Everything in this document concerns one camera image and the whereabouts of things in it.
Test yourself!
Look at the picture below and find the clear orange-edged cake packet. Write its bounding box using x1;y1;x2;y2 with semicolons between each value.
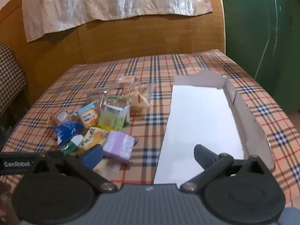
46;110;79;127

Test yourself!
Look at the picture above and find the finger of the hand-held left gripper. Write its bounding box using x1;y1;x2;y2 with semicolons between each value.
39;151;65;158

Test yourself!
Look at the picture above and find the silver beige hanging cloth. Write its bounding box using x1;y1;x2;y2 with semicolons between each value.
22;0;214;43

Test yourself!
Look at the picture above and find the yellow rice cracker packet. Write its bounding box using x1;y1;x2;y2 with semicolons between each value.
78;126;110;150

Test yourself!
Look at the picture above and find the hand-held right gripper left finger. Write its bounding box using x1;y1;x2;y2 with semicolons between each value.
31;144;118;193

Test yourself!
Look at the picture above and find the green board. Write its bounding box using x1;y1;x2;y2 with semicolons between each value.
219;0;300;114

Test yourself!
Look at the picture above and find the checkered chair cushion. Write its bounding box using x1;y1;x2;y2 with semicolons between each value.
0;43;27;118

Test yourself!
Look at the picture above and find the person's left hand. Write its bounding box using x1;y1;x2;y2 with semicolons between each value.
0;180;17;225

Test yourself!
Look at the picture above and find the white cardboard box tray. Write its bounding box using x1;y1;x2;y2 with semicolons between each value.
153;70;276;184

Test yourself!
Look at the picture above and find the clear small biscuit packet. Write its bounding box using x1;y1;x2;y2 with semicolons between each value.
87;90;108;107

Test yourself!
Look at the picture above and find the light green cracker packet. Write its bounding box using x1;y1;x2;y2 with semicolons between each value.
98;96;131;130

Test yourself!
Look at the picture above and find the clear round-label pastry packet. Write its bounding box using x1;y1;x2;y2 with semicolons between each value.
121;84;156;113

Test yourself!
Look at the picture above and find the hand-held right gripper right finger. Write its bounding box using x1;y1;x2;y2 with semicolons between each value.
180;144;272;192

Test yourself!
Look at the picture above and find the dark green snack packet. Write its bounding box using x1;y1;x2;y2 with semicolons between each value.
61;136;83;155

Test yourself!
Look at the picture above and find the light blue snack packet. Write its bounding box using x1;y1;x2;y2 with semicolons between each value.
76;103;101;126

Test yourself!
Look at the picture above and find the brown wooden board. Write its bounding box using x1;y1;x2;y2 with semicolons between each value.
0;0;225;106

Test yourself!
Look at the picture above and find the plaid tablecloth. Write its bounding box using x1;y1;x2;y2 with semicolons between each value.
0;49;300;207

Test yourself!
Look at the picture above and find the purple snack packet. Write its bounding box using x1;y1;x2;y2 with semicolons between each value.
103;130;139;163

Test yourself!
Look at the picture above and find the orange biscuit packet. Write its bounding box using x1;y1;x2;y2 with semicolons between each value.
117;75;137;87

